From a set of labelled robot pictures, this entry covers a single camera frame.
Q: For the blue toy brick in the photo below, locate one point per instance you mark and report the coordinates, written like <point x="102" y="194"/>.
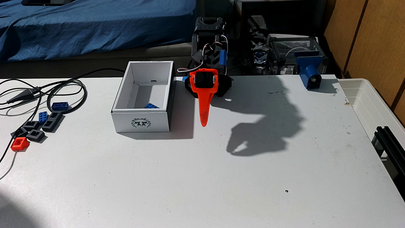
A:
<point x="152" y="106"/>

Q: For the white cardboard box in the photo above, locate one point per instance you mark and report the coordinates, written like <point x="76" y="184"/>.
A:
<point x="142" y="122"/>

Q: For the transparent plastic box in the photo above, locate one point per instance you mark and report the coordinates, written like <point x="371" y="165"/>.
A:
<point x="284" y="47"/>

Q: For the dark blue brick round holes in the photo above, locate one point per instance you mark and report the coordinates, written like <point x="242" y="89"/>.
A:
<point x="60" y="106"/>

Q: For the small blue studded brick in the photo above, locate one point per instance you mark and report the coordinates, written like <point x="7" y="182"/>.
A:
<point x="43" y="116"/>

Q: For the blue bed sheet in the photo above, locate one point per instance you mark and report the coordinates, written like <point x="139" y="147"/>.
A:
<point x="95" y="25"/>

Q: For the white plastic bin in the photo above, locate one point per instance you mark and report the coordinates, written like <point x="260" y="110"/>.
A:
<point x="364" y="101"/>

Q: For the black flat device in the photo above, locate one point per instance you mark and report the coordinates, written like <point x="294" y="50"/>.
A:
<point x="47" y="2"/>

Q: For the wooden cabinet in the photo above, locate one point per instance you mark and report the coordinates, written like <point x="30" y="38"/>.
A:
<point x="379" y="38"/>

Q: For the black aluminium extrusion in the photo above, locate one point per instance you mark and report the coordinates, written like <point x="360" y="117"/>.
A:
<point x="390" y="145"/>

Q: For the blue printed mount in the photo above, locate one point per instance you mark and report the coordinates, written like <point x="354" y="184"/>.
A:
<point x="308" y="68"/>

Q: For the grey bed frame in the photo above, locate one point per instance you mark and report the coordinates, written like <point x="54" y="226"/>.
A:
<point x="95" y="58"/>

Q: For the black square frame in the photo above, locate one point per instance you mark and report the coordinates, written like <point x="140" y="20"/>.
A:
<point x="44" y="126"/>
<point x="29" y="136"/>
<point x="58" y="114"/>
<point x="24" y="126"/>
<point x="17" y="131"/>

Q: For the orange square frame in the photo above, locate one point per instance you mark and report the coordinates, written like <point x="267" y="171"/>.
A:
<point x="14" y="145"/>

